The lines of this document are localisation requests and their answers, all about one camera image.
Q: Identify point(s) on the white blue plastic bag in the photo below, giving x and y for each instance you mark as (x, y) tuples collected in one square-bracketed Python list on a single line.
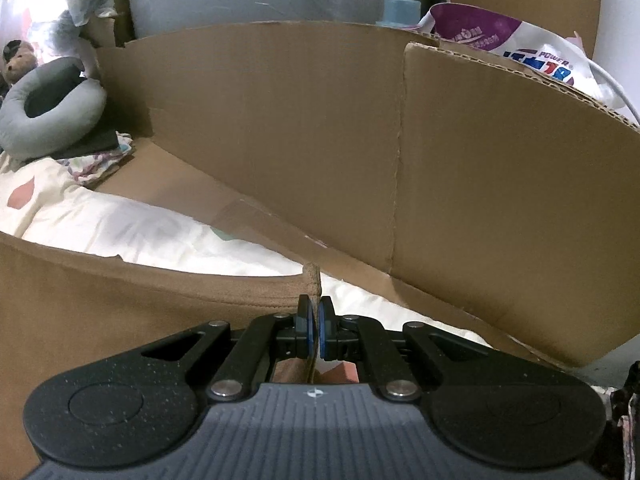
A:
[(65, 35)]

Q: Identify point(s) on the bottle with blue cap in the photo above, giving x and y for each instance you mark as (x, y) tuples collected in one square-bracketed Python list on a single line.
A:
[(400, 10)]

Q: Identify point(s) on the floral patterned cloth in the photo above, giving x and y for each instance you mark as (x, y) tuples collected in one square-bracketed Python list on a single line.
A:
[(95, 167)]

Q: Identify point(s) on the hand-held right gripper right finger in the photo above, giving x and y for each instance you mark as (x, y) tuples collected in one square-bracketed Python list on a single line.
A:
[(327, 322)]

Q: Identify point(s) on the dark grey flat pad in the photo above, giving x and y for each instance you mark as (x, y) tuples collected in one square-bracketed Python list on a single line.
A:
[(95, 142)]

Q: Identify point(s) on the large cardboard sheet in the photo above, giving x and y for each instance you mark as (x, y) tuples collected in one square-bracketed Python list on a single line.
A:
[(325, 135)]

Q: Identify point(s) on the small teddy bear toy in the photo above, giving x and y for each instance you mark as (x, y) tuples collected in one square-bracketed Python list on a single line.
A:
[(22, 62)]

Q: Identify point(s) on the pink plastic item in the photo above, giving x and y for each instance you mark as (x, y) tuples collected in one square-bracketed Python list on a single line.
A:
[(576, 42)]

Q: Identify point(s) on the purple white detergent bag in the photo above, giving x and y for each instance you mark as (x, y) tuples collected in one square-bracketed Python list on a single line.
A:
[(500, 30)]

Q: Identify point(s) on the brown t-shirt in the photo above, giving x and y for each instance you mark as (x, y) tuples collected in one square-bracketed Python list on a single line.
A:
[(125, 300)]

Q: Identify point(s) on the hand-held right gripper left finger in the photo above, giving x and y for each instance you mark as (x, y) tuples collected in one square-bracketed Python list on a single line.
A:
[(303, 317)]

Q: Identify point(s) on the grey neck pillow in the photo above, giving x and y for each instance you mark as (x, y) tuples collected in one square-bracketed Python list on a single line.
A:
[(75, 115)]

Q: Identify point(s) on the cream bear print blanket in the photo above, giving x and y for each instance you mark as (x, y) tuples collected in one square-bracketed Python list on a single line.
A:
[(125, 225)]

